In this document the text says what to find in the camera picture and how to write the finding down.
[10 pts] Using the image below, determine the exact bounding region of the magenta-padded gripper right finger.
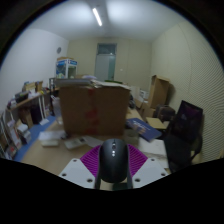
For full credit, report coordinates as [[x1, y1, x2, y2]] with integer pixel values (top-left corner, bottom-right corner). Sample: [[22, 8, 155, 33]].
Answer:
[[126, 143, 169, 190]]

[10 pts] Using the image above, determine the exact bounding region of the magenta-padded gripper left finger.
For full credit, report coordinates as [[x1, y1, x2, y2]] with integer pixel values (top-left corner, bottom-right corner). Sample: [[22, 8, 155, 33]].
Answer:
[[57, 143, 103, 190]]

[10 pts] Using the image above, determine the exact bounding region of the black computer mouse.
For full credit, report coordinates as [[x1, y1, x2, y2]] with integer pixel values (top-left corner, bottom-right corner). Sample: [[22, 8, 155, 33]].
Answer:
[[98, 138, 131, 184]]

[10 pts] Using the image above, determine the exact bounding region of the grey paper sheet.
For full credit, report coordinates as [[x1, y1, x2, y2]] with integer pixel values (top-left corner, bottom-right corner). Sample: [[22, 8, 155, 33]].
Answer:
[[83, 134, 105, 148]]

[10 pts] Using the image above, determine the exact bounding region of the black office chair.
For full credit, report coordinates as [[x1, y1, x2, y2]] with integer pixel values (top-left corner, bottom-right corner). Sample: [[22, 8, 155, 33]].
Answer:
[[163, 131, 204, 173]]

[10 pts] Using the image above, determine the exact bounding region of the white paper sheet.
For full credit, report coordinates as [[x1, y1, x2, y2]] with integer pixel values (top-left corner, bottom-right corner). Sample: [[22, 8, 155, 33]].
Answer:
[[38, 129, 66, 141]]

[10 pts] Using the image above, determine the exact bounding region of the large cardboard box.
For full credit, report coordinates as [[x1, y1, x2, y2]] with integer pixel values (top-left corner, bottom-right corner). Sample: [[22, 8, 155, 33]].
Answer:
[[58, 84, 132, 137]]

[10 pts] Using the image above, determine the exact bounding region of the clear plastic jug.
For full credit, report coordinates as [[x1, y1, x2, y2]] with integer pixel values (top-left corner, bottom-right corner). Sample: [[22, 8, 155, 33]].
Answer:
[[51, 96, 63, 126]]

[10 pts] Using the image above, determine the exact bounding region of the black computer monitor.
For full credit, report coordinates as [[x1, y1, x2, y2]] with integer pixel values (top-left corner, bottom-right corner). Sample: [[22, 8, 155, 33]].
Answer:
[[169, 99, 204, 144]]

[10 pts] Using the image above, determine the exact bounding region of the stack of books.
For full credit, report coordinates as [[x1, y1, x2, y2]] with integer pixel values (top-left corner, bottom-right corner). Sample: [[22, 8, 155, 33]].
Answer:
[[16, 123, 33, 144]]

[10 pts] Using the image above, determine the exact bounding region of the black box under desk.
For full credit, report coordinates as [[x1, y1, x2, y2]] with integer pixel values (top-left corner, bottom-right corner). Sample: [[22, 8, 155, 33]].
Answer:
[[30, 104, 44, 125]]

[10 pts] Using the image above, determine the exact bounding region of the white shelf unit with books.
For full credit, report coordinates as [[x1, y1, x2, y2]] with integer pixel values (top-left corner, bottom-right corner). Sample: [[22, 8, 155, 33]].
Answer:
[[0, 111, 23, 159]]

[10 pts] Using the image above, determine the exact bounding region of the open tall cardboard box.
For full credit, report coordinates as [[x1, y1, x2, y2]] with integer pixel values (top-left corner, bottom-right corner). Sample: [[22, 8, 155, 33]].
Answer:
[[147, 74, 171, 109]]

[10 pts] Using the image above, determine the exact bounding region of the cluttered wooden desk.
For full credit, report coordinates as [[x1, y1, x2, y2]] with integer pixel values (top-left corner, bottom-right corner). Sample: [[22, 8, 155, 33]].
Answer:
[[8, 79, 56, 129]]

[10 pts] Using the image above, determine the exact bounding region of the stack of papers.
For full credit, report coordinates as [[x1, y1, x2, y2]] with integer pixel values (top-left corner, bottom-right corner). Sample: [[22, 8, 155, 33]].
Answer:
[[54, 77, 131, 90]]

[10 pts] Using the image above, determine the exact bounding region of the grey door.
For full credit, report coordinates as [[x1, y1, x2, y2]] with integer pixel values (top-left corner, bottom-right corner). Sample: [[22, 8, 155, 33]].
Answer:
[[94, 43, 118, 83]]

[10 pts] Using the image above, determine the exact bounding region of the ceiling tube light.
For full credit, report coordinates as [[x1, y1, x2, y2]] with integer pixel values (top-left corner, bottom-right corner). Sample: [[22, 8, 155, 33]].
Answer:
[[92, 7, 103, 28]]

